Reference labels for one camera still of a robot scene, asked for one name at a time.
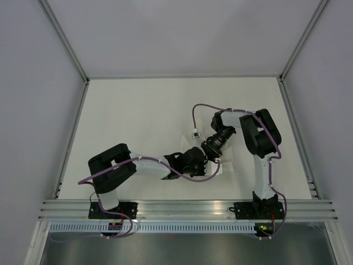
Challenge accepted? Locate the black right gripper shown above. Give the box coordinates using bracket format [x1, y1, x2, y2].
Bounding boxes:
[201, 126, 234, 161]

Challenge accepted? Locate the white cloth napkin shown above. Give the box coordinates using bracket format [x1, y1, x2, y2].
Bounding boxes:
[180, 126, 234, 173]

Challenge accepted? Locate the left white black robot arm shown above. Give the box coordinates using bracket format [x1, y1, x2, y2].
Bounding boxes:
[88, 144, 207, 219]

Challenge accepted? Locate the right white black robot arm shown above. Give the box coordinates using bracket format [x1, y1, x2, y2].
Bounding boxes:
[201, 109, 285, 220]

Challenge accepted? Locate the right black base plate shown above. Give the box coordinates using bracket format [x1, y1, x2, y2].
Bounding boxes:
[233, 202, 285, 220]

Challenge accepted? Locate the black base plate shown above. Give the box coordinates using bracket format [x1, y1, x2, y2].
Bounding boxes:
[88, 202, 138, 220]
[233, 202, 285, 220]

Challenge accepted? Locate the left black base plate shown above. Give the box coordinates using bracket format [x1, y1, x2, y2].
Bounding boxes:
[88, 202, 138, 220]

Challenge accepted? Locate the aluminium front rail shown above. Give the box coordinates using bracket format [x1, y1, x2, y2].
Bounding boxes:
[37, 199, 339, 222]

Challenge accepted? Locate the white slotted cable duct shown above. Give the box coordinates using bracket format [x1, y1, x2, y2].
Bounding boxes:
[49, 221, 256, 234]

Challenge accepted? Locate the right aluminium frame post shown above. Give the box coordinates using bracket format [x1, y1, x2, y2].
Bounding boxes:
[279, 0, 330, 83]

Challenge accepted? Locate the aluminium frame post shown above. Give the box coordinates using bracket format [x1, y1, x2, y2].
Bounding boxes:
[37, 0, 89, 84]
[279, 0, 330, 83]

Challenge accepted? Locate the left aluminium frame post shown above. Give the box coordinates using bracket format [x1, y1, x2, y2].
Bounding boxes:
[37, 0, 89, 84]

